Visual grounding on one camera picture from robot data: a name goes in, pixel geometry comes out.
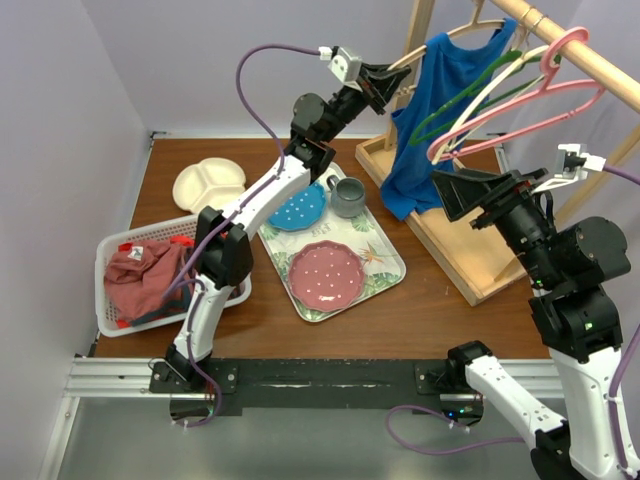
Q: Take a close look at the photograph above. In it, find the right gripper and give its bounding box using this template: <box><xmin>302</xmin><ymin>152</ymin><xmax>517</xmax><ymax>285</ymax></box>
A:
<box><xmin>428</xmin><ymin>164</ymin><xmax>562</xmax><ymax>284</ymax></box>

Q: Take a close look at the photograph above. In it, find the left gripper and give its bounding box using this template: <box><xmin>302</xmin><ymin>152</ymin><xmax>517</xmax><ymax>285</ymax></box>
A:
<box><xmin>320</xmin><ymin>62</ymin><xmax>411</xmax><ymax>144</ymax></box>

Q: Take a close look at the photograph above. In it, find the cream wooden hanger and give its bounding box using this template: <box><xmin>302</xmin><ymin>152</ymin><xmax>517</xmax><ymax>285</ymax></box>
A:
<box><xmin>427</xmin><ymin>6</ymin><xmax>545</xmax><ymax>165</ymax></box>

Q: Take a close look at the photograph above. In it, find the blue tank top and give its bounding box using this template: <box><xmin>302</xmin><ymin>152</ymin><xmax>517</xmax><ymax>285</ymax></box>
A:
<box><xmin>380</xmin><ymin>19</ymin><xmax>517</xmax><ymax>221</ymax></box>

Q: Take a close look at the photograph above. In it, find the green velvet hanger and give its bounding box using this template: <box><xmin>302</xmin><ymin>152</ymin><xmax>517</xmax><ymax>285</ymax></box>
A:
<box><xmin>408</xmin><ymin>12</ymin><xmax>561</xmax><ymax>146</ymax></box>

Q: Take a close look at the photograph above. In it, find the beige plastic hanger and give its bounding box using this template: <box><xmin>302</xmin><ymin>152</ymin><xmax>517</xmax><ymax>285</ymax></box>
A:
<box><xmin>389</xmin><ymin>0</ymin><xmax>504</xmax><ymax>70</ymax></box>

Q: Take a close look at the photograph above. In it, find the pink plastic hanger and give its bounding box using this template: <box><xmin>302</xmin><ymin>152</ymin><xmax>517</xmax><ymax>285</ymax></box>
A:
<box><xmin>426</xmin><ymin>27</ymin><xmax>605</xmax><ymax>165</ymax></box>

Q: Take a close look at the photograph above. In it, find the maroon motorcycle tank top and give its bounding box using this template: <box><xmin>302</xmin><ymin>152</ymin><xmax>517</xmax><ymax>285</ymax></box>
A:
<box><xmin>102</xmin><ymin>238</ymin><xmax>199</xmax><ymax>326</ymax></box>

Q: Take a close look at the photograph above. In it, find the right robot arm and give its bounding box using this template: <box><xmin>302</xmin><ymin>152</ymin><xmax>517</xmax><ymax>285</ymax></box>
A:
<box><xmin>432</xmin><ymin>169</ymin><xmax>639</xmax><ymax>479</ymax></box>

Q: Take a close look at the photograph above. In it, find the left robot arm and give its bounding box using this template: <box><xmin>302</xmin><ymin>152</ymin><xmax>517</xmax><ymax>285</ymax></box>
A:
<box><xmin>165</xmin><ymin>64</ymin><xmax>411</xmax><ymax>392</ymax></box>

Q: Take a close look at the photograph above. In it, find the floral serving tray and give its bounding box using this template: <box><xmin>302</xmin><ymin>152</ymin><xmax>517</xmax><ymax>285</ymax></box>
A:
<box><xmin>259</xmin><ymin>163</ymin><xmax>406</xmax><ymax>323</ymax></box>

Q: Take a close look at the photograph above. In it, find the grey ceramic mug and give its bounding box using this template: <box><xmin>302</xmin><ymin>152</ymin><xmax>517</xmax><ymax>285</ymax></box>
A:
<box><xmin>326</xmin><ymin>175</ymin><xmax>366</xmax><ymax>219</ymax></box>

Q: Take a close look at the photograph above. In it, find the blue dotted plate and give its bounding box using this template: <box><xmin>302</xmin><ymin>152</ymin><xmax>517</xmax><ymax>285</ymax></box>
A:
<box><xmin>267</xmin><ymin>182</ymin><xmax>327</xmax><ymax>232</ymax></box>

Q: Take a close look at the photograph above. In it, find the pink dotted plate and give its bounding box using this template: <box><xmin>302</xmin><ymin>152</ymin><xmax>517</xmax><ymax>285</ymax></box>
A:
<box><xmin>287</xmin><ymin>240</ymin><xmax>366</xmax><ymax>313</ymax></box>

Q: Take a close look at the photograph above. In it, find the cream divided plate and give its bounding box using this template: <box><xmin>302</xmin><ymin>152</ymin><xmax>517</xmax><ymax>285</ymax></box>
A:
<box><xmin>172</xmin><ymin>157</ymin><xmax>246</xmax><ymax>214</ymax></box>

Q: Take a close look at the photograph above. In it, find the white plastic basket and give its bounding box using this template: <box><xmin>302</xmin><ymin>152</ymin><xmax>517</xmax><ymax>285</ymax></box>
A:
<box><xmin>93</xmin><ymin>214</ymin><xmax>253</xmax><ymax>339</ymax></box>

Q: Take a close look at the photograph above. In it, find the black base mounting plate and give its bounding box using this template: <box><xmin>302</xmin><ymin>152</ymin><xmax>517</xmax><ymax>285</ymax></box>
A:
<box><xmin>147</xmin><ymin>358</ymin><xmax>479</xmax><ymax>420</ymax></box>

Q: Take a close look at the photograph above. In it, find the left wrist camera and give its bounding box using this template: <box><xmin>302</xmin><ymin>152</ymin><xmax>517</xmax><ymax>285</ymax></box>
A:
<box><xmin>328</xmin><ymin>46</ymin><xmax>362</xmax><ymax>84</ymax></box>

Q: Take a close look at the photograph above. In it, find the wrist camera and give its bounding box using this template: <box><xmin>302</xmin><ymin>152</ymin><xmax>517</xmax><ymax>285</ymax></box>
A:
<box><xmin>533</xmin><ymin>143</ymin><xmax>606</xmax><ymax>193</ymax></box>
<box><xmin>328</xmin><ymin>46</ymin><xmax>362</xmax><ymax>84</ymax></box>

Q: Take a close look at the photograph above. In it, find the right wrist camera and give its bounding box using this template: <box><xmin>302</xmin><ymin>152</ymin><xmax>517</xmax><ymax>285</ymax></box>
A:
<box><xmin>533</xmin><ymin>143</ymin><xmax>606</xmax><ymax>193</ymax></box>

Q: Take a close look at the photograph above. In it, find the aluminium rail frame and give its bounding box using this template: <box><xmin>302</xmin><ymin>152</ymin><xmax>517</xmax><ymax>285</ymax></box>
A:
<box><xmin>39</xmin><ymin>357</ymin><xmax>563</xmax><ymax>479</ymax></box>

